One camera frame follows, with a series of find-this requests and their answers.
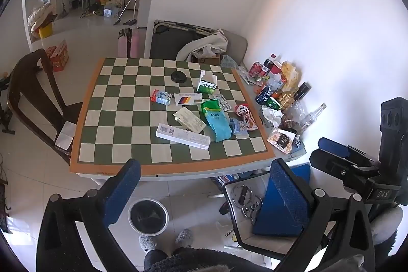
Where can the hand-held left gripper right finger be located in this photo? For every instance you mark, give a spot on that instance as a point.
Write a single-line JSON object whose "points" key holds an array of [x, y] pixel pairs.
{"points": [[288, 189]]}

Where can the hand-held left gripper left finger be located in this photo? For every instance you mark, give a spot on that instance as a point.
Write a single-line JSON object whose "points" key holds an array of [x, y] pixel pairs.
{"points": [[122, 192]]}

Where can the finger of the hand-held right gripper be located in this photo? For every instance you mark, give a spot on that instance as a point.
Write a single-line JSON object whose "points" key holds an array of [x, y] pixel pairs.
{"points": [[333, 145], [338, 163]]}

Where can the white bin with black bag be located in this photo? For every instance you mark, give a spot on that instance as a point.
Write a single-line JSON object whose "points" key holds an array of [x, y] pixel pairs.
{"points": [[148, 216]]}

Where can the silver blister pack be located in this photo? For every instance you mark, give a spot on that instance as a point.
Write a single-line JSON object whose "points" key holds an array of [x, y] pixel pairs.
{"points": [[223, 103]]}

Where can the white box with coloured stripes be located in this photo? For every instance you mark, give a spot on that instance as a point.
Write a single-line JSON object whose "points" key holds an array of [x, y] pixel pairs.
{"points": [[188, 99]]}

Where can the person's right forearm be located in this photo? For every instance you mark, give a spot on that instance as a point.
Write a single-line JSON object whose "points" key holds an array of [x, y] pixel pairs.
{"points": [[387, 224]]}

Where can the clear glass bottle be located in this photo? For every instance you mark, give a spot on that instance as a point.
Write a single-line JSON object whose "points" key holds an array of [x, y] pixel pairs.
{"points": [[310, 116]]}

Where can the silver metal grip tool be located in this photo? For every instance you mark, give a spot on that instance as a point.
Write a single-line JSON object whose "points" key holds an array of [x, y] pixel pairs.
{"points": [[244, 195]]}

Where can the clear bag of dark snacks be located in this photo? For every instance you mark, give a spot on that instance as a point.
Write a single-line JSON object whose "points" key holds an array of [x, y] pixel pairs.
{"points": [[291, 123]]}

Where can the pink box with black screen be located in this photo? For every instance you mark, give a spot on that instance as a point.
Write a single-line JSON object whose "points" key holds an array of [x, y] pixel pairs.
{"points": [[282, 139]]}

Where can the grey fuzzy slipper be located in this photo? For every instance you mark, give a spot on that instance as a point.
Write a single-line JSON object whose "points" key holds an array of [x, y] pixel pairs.
{"points": [[146, 242], [185, 237]]}

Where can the blue printed packet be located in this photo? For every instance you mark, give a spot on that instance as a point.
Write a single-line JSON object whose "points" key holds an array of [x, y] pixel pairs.
{"points": [[228, 179]]}

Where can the amber gold bottle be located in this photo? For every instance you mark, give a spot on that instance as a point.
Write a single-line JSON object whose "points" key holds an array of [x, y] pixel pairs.
{"points": [[285, 96]]}

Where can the crumpled white tissue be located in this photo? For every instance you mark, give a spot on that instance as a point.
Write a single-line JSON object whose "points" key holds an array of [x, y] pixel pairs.
{"points": [[271, 116]]}

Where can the white bag with yellow print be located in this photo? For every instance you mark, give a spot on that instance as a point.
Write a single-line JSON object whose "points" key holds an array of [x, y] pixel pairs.
{"points": [[228, 232]]}

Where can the person's dark trouser leg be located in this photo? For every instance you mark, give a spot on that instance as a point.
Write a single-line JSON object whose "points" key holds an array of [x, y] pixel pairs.
{"points": [[154, 261]]}

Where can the light blue wrapper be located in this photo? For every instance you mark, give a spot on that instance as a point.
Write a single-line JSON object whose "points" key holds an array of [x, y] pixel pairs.
{"points": [[238, 127]]}

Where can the white paper on chair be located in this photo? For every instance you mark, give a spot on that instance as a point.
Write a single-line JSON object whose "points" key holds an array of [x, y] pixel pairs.
{"points": [[65, 135]]}

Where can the long white box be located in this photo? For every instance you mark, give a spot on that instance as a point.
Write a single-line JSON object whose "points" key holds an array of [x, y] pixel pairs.
{"points": [[183, 136]]}

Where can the blue white carton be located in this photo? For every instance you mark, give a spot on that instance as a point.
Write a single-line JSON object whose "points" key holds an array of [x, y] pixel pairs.
{"points": [[264, 95]]}

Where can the red white snack wrapper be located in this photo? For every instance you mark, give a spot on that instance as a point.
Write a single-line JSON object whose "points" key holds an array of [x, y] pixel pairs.
{"points": [[245, 116]]}

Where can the yellowish plastic bag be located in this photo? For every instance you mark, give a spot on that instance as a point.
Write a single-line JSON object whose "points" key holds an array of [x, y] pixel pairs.
{"points": [[290, 71]]}

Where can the teal blue packet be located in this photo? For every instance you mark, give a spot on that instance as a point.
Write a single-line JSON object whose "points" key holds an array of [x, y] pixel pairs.
{"points": [[218, 127]]}

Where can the cream white box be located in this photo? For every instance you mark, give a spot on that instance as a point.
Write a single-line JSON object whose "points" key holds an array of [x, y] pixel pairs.
{"points": [[190, 120]]}

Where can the green white checkered mat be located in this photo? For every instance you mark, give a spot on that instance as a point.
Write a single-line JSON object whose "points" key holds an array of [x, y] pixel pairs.
{"points": [[127, 93]]}

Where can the small blue red box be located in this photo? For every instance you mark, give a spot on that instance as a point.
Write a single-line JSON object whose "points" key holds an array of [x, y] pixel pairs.
{"points": [[161, 97]]}

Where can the cola bottle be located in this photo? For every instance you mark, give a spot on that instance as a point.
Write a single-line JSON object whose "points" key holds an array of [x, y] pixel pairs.
{"points": [[269, 65]]}

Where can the person's dark fuzzy robe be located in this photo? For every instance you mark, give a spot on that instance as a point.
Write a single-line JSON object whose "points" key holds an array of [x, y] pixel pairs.
{"points": [[204, 261]]}

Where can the red cola can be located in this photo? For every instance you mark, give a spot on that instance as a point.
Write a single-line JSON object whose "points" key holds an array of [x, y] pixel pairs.
{"points": [[255, 69]]}

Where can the green packet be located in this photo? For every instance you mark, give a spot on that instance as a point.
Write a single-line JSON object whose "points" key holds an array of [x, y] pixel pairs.
{"points": [[210, 106]]}

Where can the black round lid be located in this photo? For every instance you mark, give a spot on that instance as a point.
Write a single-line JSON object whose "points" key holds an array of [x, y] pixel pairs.
{"points": [[178, 77]]}

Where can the open green white medicine box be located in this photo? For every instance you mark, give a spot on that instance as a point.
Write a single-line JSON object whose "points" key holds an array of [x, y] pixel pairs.
{"points": [[206, 83]]}

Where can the dark wooden chair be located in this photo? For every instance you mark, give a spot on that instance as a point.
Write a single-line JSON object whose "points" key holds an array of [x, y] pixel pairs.
{"points": [[28, 90]]}

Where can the beige chair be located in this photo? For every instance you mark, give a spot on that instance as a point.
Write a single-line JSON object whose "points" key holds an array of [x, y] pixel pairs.
{"points": [[236, 45]]}

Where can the pink suitcase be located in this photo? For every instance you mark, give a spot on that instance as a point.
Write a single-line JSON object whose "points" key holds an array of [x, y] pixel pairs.
{"points": [[129, 42]]}

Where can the orange cardboard box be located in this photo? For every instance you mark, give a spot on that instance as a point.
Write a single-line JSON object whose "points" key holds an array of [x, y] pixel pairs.
{"points": [[57, 55]]}

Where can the black folding bed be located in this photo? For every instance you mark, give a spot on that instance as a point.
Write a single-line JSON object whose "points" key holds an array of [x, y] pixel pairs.
{"points": [[165, 39]]}

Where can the white cloth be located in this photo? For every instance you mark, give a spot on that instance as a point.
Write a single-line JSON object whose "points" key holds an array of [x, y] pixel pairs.
{"points": [[207, 44]]}

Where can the yellow bin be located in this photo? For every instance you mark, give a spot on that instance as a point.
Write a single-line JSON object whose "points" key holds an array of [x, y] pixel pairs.
{"points": [[44, 31]]}

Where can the broom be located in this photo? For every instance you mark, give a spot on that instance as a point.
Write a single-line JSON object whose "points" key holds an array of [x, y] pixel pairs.
{"points": [[126, 9]]}

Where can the white cabinet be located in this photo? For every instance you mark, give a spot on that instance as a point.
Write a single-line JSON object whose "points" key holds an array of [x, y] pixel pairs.
{"points": [[145, 4]]}

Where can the pile of white bedding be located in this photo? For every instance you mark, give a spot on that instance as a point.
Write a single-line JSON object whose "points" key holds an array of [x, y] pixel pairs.
{"points": [[40, 15]]}

